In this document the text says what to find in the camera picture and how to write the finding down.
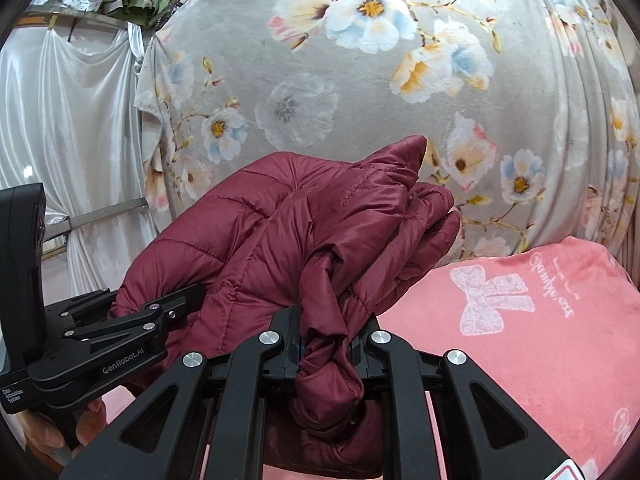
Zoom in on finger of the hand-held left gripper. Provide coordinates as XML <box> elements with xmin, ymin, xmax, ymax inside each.
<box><xmin>60</xmin><ymin>302</ymin><xmax>173</xmax><ymax>358</ymax></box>
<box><xmin>107</xmin><ymin>284</ymin><xmax>208</xmax><ymax>322</ymax></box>

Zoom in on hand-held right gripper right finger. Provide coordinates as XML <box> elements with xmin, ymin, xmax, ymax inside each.
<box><xmin>349</xmin><ymin>312</ymin><xmax>585</xmax><ymax>480</ymax></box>

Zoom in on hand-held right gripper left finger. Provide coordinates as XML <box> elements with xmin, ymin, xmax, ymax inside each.
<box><xmin>59</xmin><ymin>305</ymin><xmax>307</xmax><ymax>480</ymax></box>

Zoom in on maroon puffer jacket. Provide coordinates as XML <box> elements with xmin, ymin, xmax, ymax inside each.
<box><xmin>107</xmin><ymin>135</ymin><xmax>462</xmax><ymax>480</ymax></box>

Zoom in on person's left hand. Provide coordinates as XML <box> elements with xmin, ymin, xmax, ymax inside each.
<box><xmin>22</xmin><ymin>397</ymin><xmax>109</xmax><ymax>462</ymax></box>

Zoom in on grey metal bar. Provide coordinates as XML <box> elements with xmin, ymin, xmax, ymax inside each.
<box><xmin>42</xmin><ymin>197</ymin><xmax>150</xmax><ymax>248</ymax></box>

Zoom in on pink plush blanket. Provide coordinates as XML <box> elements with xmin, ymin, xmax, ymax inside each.
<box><xmin>100</xmin><ymin>237</ymin><xmax>640</xmax><ymax>480</ymax></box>

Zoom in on white satin curtain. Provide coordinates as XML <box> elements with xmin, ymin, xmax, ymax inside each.
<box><xmin>0</xmin><ymin>20</ymin><xmax>162</xmax><ymax>313</ymax></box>

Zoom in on grey floral blanket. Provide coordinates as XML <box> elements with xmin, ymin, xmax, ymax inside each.
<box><xmin>134</xmin><ymin>0</ymin><xmax>640</xmax><ymax>272</ymax></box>

